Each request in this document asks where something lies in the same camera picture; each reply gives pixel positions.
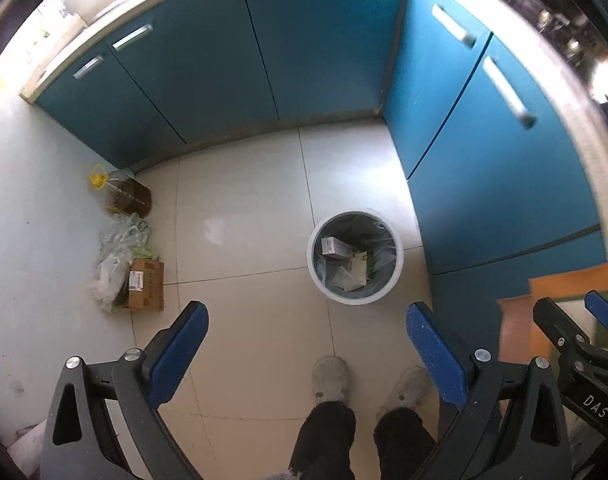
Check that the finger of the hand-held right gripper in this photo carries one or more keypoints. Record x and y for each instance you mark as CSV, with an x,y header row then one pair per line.
x,y
604,310
556,325

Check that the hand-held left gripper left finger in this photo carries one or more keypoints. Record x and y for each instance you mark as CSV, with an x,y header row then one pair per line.
x,y
181,350

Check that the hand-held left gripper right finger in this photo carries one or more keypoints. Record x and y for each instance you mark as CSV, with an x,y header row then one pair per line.
x,y
434,355

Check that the white round trash bin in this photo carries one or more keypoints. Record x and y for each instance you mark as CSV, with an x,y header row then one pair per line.
x,y
356,300

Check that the long white toothpaste box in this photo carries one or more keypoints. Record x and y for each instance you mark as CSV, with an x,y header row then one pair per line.
x,y
334,247

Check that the green checkered tablecloth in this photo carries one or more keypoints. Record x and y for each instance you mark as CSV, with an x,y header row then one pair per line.
x,y
521,325

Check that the grey fuzzy slipper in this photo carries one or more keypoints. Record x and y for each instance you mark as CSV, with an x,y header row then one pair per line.
x,y
406,387
330,377

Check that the brown cardboard box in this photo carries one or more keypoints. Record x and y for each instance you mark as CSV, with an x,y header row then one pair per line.
x,y
151,287

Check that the pile of plastic bags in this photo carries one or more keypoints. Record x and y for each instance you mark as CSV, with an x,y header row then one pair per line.
x,y
113,260

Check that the black bin liner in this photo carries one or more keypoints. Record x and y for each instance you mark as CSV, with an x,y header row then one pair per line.
x,y
371,232

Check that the person's dark pants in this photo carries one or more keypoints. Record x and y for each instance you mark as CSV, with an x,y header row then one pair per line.
x,y
324,440

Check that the cooking oil bottle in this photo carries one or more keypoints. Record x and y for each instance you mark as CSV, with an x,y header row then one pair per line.
x,y
128,199

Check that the blue stove side cabinet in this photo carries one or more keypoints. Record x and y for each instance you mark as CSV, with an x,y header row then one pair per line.
x,y
484,160

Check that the blue sink side cabinet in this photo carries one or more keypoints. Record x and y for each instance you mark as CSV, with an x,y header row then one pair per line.
x,y
208,60

